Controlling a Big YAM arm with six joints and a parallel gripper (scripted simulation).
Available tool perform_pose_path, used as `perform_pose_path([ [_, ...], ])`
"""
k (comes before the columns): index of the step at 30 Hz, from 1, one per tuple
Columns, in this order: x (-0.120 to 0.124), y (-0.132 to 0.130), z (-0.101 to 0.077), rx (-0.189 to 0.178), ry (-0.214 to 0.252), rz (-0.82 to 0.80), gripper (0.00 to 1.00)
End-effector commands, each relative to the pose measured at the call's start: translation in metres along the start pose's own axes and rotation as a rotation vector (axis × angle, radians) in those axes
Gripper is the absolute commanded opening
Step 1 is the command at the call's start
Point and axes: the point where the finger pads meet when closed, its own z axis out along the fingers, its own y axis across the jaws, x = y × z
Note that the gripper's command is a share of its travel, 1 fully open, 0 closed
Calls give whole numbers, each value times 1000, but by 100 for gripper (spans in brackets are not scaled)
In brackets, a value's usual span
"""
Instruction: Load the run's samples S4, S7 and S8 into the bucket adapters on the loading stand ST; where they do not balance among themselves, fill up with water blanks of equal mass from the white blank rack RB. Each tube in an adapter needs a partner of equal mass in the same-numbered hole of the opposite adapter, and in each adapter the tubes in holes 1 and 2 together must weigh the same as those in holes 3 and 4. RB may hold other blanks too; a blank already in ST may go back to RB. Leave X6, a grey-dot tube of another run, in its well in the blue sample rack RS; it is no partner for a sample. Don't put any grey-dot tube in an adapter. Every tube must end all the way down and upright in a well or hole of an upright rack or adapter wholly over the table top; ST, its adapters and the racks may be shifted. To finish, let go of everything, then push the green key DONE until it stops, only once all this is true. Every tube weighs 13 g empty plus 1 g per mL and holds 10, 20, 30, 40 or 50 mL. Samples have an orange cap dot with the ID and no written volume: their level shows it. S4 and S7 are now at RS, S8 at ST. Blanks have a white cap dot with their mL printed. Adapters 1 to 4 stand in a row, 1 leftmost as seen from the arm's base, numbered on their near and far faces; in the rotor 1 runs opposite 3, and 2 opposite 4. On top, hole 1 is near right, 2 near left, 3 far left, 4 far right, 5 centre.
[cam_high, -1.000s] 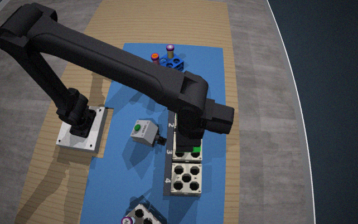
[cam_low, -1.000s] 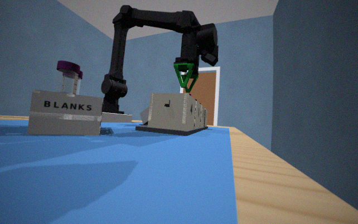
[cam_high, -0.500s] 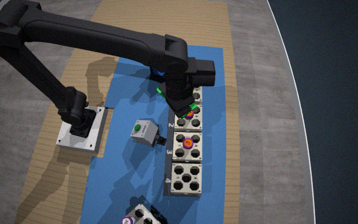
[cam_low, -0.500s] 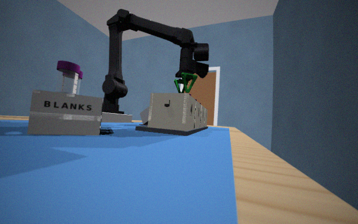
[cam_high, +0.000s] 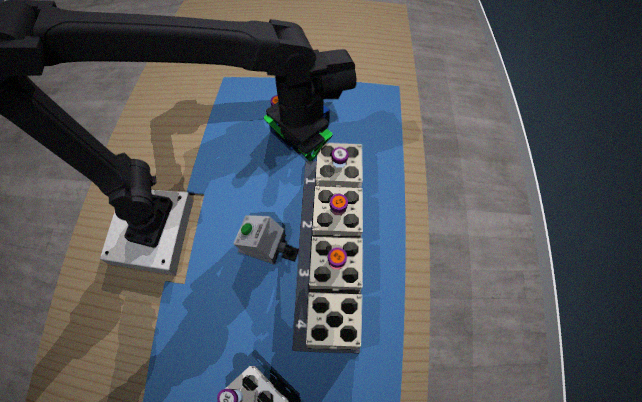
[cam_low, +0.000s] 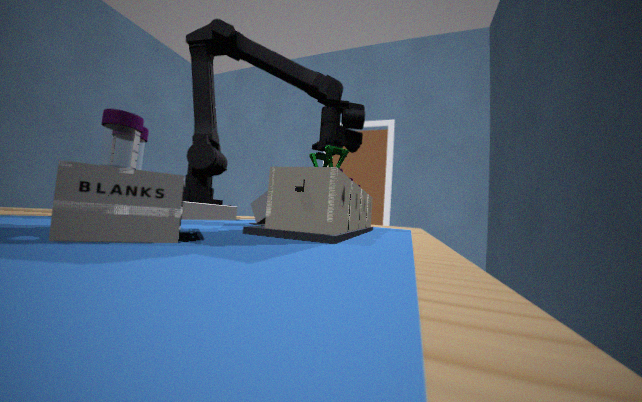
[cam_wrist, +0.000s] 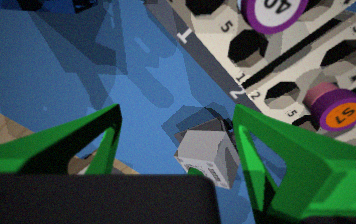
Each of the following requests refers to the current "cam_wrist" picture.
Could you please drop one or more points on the blue flat mat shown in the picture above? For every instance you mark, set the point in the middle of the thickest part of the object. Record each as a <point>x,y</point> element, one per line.
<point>56,68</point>

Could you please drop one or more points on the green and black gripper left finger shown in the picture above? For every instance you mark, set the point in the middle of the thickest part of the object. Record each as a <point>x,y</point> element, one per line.
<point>49,151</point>

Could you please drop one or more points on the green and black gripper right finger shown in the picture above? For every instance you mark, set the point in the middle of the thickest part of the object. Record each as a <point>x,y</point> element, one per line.
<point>320,177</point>

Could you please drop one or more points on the blue tube rack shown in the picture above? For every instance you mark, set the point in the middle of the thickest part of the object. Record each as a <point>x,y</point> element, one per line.
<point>52,6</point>

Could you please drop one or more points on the grey button housing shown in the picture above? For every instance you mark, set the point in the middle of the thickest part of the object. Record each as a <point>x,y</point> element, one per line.
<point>209,149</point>

